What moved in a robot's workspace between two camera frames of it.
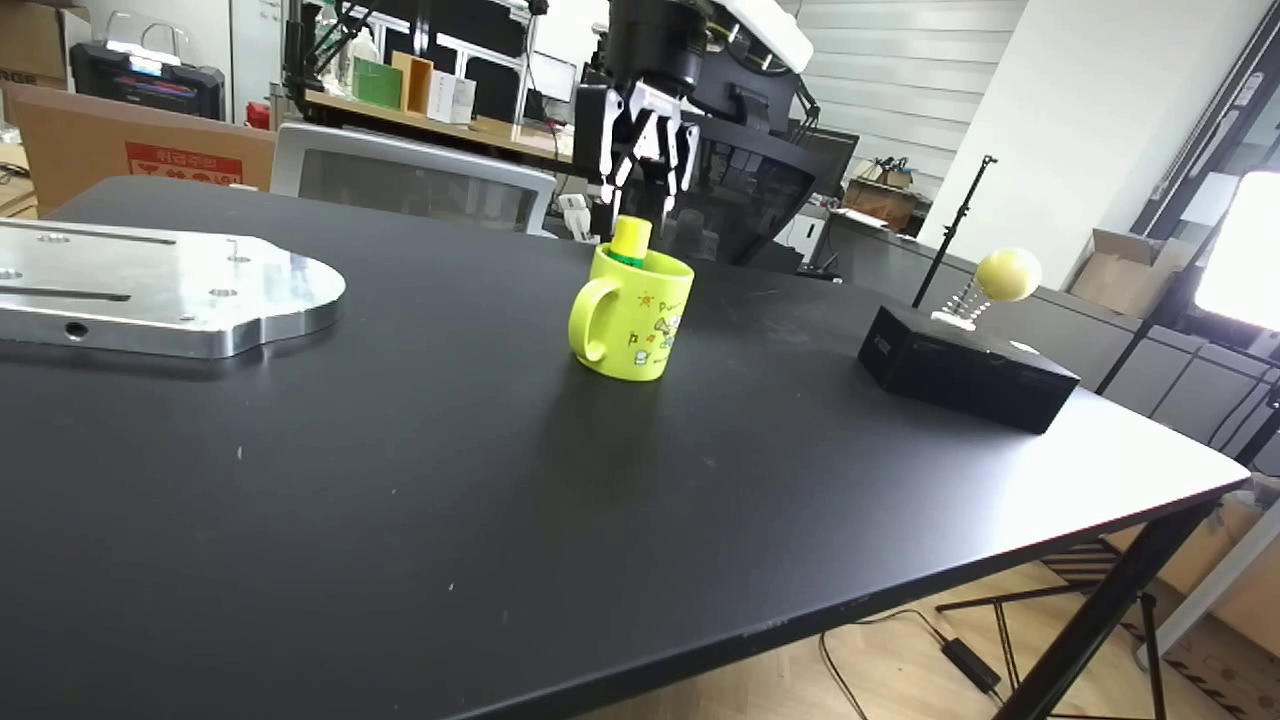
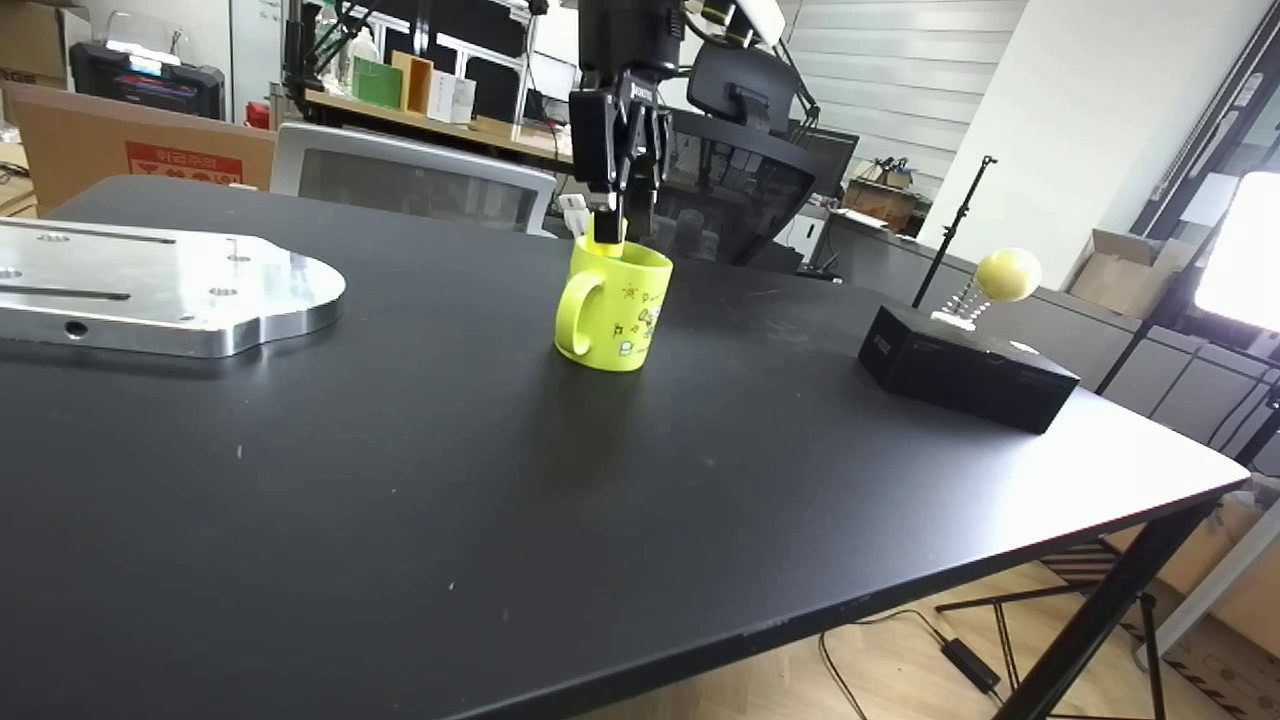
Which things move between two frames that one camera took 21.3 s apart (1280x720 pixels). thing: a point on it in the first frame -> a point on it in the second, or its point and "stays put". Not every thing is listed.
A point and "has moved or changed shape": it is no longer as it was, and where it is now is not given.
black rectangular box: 966,364 stays put
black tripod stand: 969,194 stays put
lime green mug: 629,313 has moved or changed shape
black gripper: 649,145 -> 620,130
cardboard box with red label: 76,141 stays put
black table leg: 1110,611 stays put
